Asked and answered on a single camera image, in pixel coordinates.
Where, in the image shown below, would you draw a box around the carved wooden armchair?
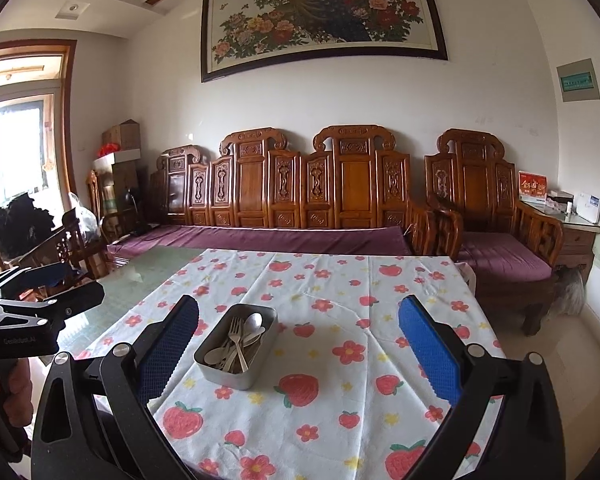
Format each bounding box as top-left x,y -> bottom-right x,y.
424,129 -> 557,336

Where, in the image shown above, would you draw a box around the cream plastic fork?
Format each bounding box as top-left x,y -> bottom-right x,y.
214,344 -> 237,370

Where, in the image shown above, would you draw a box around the wall electrical panel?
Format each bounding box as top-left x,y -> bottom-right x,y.
557,58 -> 600,102

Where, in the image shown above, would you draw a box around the purple armchair cushion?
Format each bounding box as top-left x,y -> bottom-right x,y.
457,232 -> 553,283

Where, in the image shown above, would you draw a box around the red greeting card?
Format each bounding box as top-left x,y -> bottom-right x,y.
518,171 -> 547,204

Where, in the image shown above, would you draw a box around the grey metal utensil tray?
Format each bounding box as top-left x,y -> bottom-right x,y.
194,304 -> 278,390

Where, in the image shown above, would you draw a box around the strawberry flower print tablecloth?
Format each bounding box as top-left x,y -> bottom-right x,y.
85,249 -> 502,479

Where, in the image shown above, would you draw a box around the wooden side table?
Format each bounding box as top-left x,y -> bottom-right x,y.
521,200 -> 600,284

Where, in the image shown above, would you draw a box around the person's left hand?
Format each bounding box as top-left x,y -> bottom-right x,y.
0,358 -> 33,428

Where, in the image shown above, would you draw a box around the cream plastic spoon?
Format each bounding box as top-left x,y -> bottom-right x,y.
204,344 -> 228,366

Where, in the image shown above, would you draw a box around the smiley handle metal spoon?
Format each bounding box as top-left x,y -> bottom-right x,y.
240,326 -> 266,348

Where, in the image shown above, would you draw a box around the framed peacock painting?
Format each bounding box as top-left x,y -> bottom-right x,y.
200,0 -> 448,81

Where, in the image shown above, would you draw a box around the long carved wooden sofa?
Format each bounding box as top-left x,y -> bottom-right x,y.
149,125 -> 463,258

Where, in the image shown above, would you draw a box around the white plastic bag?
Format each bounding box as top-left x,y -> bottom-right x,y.
69,192 -> 99,243

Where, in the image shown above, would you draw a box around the silver metal fork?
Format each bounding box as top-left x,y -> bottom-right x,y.
227,318 -> 248,372

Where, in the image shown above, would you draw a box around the dark wooden chair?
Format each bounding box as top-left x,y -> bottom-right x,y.
16,209 -> 109,280

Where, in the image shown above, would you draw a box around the stacked cardboard boxes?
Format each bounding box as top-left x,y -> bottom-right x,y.
88,119 -> 140,214

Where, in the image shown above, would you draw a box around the plain metal spoon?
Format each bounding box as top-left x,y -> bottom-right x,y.
242,312 -> 263,338

